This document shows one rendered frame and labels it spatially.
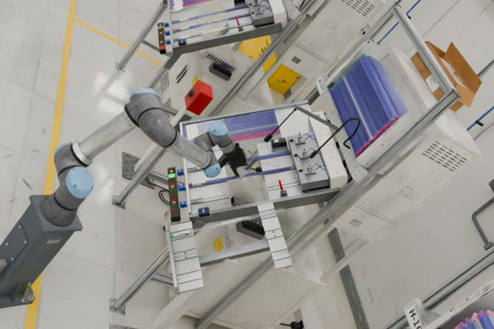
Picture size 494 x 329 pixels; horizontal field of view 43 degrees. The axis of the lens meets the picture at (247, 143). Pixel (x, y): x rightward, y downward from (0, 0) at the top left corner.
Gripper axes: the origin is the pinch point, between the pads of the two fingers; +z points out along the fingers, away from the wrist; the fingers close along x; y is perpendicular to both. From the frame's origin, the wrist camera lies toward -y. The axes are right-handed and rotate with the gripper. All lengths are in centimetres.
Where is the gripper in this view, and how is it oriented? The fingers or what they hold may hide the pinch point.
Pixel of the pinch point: (239, 176)
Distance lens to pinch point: 303.6
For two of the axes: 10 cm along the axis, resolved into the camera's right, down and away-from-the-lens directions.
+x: -1.4, -6.5, 7.4
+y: 9.3, -3.5, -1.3
